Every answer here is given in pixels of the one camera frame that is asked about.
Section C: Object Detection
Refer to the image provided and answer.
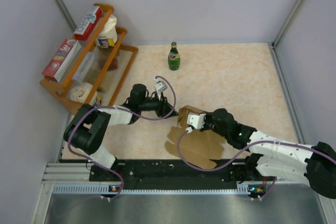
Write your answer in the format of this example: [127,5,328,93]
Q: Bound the orange wooden rack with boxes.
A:
[40,3,138,115]

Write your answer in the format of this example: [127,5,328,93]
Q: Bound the red white box upper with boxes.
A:
[73,5,103,41]

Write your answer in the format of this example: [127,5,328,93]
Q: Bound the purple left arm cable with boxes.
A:
[67,76,176,201]

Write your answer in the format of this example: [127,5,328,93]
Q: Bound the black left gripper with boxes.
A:
[139,91,178,119]

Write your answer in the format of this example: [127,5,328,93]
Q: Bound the brown cardboard box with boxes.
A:
[164,105,226,169]

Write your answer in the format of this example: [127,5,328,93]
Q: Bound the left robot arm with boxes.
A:
[63,80,178,180]

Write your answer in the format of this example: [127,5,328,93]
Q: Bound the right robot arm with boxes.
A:
[198,108,335,199]

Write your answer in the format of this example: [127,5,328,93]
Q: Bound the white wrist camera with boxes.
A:
[186,113,206,130]
[154,76,168,95]

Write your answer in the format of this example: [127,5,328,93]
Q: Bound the grey cable duct rail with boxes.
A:
[43,160,272,195]

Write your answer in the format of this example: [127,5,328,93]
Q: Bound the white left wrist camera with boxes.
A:
[154,76,168,95]

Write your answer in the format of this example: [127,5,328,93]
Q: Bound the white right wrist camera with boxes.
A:
[186,113,206,130]

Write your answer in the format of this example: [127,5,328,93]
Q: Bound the red white box lower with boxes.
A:
[41,38,81,82]

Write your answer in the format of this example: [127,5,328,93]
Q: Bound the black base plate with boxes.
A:
[89,158,263,190]

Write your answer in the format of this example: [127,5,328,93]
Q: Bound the green glass bottle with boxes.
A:
[167,41,181,71]

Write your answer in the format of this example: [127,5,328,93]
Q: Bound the red white box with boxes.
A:
[41,38,81,82]
[73,5,103,41]

